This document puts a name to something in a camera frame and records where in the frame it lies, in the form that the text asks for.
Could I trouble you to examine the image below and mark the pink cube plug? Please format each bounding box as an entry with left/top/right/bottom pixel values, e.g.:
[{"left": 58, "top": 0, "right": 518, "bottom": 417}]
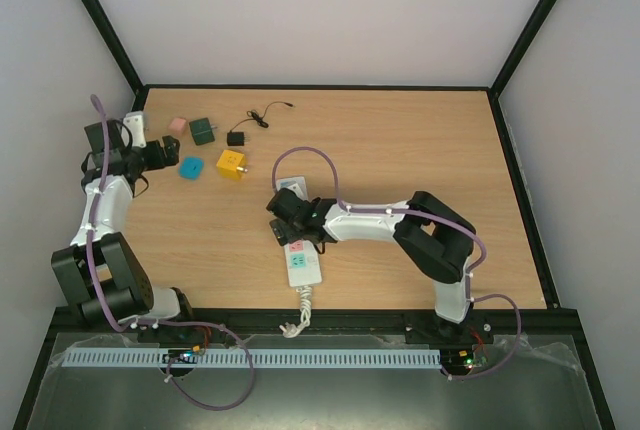
[{"left": 168, "top": 117, "right": 188, "bottom": 137}]

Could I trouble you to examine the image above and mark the blue cube plug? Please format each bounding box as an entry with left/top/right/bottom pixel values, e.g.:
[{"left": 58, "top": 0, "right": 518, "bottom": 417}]
[{"left": 179, "top": 156, "right": 204, "bottom": 181}]

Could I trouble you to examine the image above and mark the green dragon cube plug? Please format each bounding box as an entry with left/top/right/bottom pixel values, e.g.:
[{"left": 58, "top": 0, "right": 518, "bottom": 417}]
[{"left": 189, "top": 117, "right": 216, "bottom": 146}]

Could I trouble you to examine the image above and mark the white power strip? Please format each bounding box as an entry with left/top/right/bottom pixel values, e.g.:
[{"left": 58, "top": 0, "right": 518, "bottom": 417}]
[{"left": 276, "top": 176, "right": 322, "bottom": 289}]

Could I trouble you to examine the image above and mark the black adapter plug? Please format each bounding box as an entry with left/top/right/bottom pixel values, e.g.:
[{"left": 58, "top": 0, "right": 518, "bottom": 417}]
[{"left": 226, "top": 131, "right": 248, "bottom": 147}]

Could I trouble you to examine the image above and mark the yellow cube plug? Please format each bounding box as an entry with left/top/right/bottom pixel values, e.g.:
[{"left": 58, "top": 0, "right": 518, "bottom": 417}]
[{"left": 216, "top": 149, "right": 248, "bottom": 181}]

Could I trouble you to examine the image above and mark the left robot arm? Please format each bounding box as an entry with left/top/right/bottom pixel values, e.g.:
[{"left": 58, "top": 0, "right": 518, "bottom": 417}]
[{"left": 51, "top": 112, "right": 192, "bottom": 326}]

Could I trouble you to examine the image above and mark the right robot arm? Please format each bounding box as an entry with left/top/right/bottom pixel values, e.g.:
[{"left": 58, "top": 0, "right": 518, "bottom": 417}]
[{"left": 266, "top": 188, "right": 486, "bottom": 342}]

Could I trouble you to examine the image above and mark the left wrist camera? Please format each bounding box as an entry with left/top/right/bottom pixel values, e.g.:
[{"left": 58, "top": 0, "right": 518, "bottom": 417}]
[{"left": 121, "top": 111, "right": 148, "bottom": 148}]

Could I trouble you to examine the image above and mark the thin black adapter cable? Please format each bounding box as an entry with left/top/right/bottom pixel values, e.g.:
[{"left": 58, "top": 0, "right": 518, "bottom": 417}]
[{"left": 227, "top": 99, "right": 296, "bottom": 137}]

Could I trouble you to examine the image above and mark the white coiled power cord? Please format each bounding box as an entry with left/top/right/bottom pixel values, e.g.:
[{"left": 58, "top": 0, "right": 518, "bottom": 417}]
[{"left": 281, "top": 285, "right": 315, "bottom": 340}]

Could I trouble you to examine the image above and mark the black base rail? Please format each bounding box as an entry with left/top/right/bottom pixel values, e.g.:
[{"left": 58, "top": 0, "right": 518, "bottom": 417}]
[{"left": 138, "top": 308, "right": 493, "bottom": 348}]

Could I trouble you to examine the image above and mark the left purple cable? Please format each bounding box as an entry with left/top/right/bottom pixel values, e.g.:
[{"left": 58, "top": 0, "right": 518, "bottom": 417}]
[{"left": 84, "top": 93, "right": 256, "bottom": 411}]

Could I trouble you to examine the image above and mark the light blue slotted cable duct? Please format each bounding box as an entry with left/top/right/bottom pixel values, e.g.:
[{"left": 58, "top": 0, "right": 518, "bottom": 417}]
[{"left": 62, "top": 348, "right": 441, "bottom": 370}]

